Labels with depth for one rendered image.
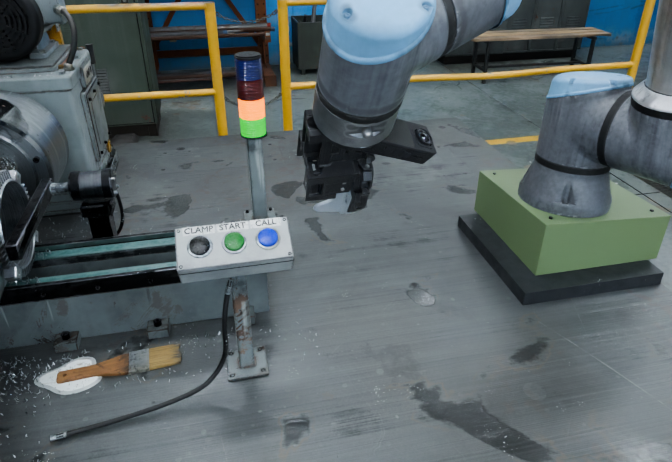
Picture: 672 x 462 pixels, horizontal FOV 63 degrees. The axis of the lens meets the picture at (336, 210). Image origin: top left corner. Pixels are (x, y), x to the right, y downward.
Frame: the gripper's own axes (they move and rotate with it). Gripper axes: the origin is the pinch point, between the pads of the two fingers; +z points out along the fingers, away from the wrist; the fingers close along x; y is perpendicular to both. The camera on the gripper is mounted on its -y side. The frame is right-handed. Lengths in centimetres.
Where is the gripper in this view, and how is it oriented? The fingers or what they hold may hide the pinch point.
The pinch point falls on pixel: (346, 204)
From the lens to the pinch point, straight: 77.7
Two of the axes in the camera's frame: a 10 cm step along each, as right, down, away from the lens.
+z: -1.2, 4.8, 8.7
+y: -9.7, 1.1, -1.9
